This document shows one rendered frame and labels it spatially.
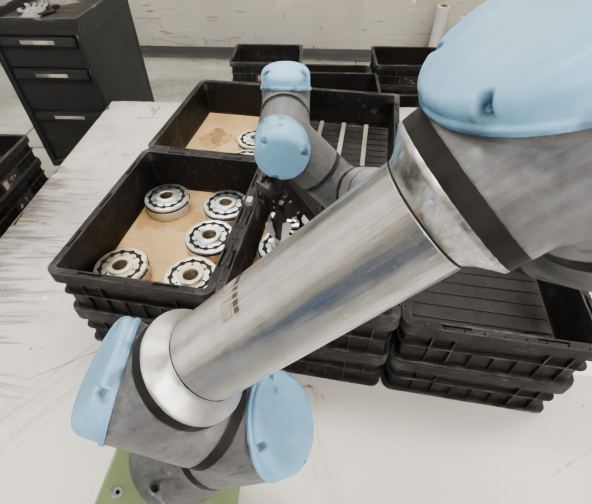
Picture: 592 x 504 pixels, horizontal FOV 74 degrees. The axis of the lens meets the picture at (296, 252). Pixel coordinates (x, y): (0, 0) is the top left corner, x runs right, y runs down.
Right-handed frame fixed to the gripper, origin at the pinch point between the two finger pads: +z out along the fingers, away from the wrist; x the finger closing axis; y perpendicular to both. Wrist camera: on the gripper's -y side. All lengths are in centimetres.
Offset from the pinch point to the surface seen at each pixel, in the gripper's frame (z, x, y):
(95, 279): -7.9, 35.6, 10.4
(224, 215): -0.8, 6.1, 16.6
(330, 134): 2.2, -40.6, 28.4
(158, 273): 2.1, 24.7, 13.9
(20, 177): 36, 32, 130
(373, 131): 2, -51, 21
